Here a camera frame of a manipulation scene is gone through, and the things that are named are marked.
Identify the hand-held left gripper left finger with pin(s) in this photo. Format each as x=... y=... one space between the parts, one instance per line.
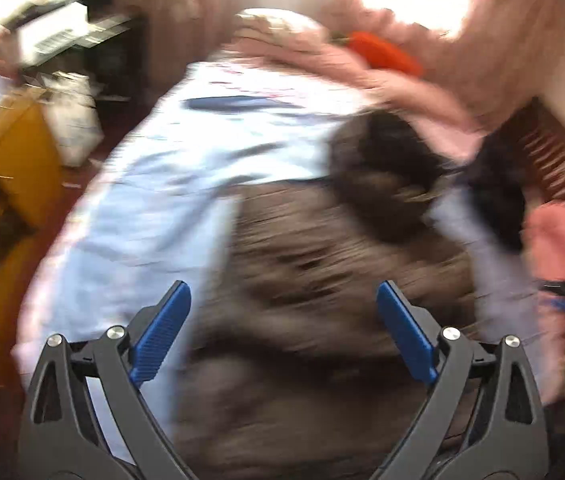
x=162 y=332

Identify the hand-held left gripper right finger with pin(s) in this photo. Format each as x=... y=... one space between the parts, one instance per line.
x=407 y=335

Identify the brown fuzzy garment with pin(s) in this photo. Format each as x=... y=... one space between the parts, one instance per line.
x=312 y=270

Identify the pink cloth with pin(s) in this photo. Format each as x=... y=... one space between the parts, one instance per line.
x=559 y=240

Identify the black cloth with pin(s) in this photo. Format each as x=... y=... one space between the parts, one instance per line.
x=499 y=195

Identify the brown ribbed headboard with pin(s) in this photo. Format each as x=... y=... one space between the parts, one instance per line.
x=564 y=160

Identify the light blue bed sheet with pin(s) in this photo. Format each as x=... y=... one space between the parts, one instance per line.
x=162 y=190

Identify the yellow wooden chair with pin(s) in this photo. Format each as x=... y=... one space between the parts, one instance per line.
x=7 y=200

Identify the white plastic bag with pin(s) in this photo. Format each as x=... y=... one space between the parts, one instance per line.
x=75 y=120

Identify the pink blanket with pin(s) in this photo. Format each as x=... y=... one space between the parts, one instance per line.
x=402 y=85

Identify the dark cabinet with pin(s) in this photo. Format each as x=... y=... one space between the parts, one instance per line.
x=110 y=50

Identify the white box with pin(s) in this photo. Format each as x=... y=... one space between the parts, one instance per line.
x=52 y=30

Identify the white pillow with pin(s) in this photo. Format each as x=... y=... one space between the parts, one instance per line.
x=277 y=22

